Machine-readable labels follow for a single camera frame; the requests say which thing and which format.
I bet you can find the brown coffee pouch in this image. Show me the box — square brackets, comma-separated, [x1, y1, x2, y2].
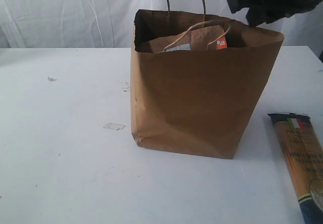
[139, 25, 230, 53]

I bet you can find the spaghetti packet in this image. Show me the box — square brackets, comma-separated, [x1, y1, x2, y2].
[268, 113, 322, 223]

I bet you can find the brown paper bag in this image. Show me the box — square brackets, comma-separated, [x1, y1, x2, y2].
[130, 9, 284, 159]

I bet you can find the clear tape piece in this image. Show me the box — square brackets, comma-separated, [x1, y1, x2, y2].
[103, 123, 126, 131]

